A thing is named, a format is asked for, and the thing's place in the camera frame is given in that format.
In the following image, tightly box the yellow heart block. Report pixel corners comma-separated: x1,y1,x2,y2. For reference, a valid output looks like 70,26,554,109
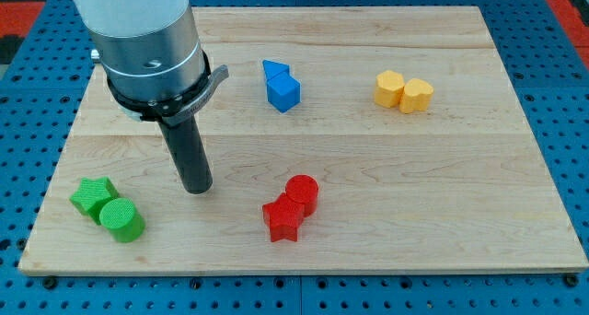
399,78,434,113

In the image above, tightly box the green star block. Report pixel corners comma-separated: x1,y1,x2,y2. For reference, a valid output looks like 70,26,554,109
69,177,119,226

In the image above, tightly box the blue triangle block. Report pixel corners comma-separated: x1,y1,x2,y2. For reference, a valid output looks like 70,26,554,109
262,60,290,81

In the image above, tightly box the red star block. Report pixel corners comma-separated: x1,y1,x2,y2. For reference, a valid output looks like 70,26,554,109
262,192,305,242

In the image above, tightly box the wooden board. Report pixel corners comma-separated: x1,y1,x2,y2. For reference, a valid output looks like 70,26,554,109
19,6,588,276

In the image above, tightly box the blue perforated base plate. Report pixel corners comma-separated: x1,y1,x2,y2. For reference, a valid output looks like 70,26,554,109
1,0,588,314

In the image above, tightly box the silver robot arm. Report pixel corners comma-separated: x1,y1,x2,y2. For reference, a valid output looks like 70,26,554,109
73,0,229,126

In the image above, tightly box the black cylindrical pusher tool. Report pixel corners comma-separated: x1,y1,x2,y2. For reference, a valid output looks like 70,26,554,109
158,117,213,194

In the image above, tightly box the yellow hexagon block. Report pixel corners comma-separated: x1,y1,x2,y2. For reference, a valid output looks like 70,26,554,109
374,70,405,108

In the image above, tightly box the green cylinder block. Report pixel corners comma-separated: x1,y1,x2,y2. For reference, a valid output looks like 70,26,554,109
99,197,145,243

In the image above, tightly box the blue cube block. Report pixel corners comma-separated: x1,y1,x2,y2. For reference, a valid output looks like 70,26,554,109
266,73,301,113

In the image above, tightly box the red cylinder block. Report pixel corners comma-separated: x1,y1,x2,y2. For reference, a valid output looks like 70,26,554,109
285,174,319,217

